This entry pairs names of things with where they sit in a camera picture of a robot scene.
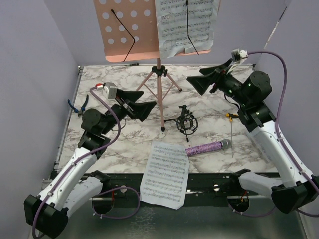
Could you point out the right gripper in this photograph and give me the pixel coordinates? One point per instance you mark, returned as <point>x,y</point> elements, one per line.
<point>202,82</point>

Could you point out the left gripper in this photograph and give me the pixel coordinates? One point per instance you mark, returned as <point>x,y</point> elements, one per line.
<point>140,110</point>

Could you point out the sheet music page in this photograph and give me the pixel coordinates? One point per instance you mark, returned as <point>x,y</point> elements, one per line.
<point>185,26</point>
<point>167,174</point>

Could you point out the pink music stand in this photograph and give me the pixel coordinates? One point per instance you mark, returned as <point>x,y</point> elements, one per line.
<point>129,33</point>

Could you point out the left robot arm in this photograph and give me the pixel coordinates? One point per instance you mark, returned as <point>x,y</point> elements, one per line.
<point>49,212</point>

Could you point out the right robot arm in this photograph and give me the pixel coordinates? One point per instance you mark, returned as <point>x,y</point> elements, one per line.
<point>264,126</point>

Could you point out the purple glitter microphone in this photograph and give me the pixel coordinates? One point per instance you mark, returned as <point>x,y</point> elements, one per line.
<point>210,147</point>

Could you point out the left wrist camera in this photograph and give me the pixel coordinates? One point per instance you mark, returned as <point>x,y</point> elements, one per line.
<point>108,89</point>

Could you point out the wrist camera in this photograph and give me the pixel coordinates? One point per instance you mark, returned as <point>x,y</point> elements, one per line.
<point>238,56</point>
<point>108,89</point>

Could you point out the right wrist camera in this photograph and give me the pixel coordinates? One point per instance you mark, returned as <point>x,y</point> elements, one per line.
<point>238,56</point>

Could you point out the yellow handled screwdriver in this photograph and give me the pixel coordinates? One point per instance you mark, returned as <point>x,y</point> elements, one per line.
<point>231,117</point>

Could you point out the black microphone shock mount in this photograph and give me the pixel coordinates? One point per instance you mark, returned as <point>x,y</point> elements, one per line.
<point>186,123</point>

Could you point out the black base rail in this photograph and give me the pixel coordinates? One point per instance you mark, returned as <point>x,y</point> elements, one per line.
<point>70,189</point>

